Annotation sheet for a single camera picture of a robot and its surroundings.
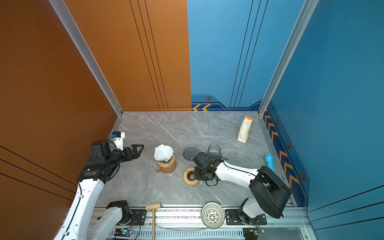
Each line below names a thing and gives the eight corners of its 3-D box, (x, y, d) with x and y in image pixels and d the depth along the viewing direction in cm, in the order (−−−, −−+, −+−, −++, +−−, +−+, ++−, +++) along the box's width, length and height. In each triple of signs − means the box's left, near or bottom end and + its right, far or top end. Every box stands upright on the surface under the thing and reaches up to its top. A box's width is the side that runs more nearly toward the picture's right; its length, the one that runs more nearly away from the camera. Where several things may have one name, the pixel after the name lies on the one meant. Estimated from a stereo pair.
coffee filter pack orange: (236, 140, 106) (240, 130, 97) (240, 126, 114) (244, 115, 105) (245, 143, 104) (249, 133, 95) (248, 128, 113) (253, 118, 104)
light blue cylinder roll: (264, 169, 92) (267, 167, 89) (263, 155, 98) (265, 152, 95) (272, 171, 91) (274, 168, 88) (270, 156, 97) (272, 153, 94)
